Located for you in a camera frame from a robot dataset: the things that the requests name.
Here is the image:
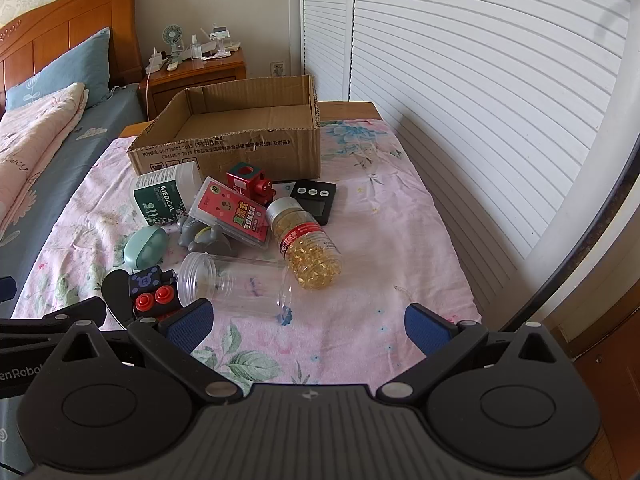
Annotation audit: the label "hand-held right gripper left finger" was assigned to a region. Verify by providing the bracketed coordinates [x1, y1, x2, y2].
[47, 298, 240, 406]

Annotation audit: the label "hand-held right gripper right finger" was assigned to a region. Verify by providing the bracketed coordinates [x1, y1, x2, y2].
[376, 302, 576, 406]

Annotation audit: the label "black toy cube red buttons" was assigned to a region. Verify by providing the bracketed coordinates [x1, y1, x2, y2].
[127, 267, 181, 323]

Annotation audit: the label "clear plastic jar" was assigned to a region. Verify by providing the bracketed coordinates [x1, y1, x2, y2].
[177, 252, 296, 318]

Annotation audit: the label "green egg-shaped case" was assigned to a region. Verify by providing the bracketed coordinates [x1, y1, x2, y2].
[123, 226, 167, 269]

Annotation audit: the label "grey toy elephant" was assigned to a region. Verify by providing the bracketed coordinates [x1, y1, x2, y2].
[177, 215, 232, 257]

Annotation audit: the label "pink card case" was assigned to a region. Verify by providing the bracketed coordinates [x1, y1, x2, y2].
[189, 177, 273, 249]

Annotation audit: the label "white plastic bottle green label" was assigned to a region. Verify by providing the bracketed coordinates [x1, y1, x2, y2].
[131, 161, 201, 227]

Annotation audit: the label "capsule bottle gold cap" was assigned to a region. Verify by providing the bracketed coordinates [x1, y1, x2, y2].
[265, 197, 343, 291]

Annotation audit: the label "red toy train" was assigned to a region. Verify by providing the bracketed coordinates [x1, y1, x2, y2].
[226, 162, 276, 202]

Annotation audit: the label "black digital scale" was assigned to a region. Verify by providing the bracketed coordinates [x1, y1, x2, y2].
[289, 181, 337, 226]

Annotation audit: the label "brown cardboard box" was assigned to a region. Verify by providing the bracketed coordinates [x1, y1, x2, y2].
[126, 75, 322, 181]

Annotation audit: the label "pink floral tablecloth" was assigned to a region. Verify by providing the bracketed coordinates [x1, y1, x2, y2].
[37, 120, 482, 386]

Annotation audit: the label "pink quilt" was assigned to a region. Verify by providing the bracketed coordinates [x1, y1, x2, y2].
[0, 82, 90, 233]

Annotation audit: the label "blue-grey bed sheet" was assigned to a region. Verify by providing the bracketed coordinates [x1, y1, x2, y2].
[0, 82, 147, 306]

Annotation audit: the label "blue pillow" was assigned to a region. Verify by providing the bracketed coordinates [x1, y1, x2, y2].
[5, 27, 112, 111]

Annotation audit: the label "wooden table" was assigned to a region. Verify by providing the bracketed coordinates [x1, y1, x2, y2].
[118, 101, 383, 138]

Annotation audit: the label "wide white louvered closet door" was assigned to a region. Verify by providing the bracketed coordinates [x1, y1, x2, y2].
[348, 0, 633, 313]

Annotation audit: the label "wooden nightstand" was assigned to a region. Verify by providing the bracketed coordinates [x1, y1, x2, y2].
[138, 49, 247, 121]

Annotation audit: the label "wooden bed headboard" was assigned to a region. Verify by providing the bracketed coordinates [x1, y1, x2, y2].
[0, 0, 143, 111]

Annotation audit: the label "small green desk fan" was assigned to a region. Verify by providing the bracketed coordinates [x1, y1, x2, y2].
[161, 27, 184, 58]

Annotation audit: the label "white phone stand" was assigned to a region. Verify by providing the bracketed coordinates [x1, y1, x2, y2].
[209, 23, 237, 55]

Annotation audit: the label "narrow white louvered closet door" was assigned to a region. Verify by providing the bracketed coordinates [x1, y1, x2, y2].
[300, 0, 357, 103]

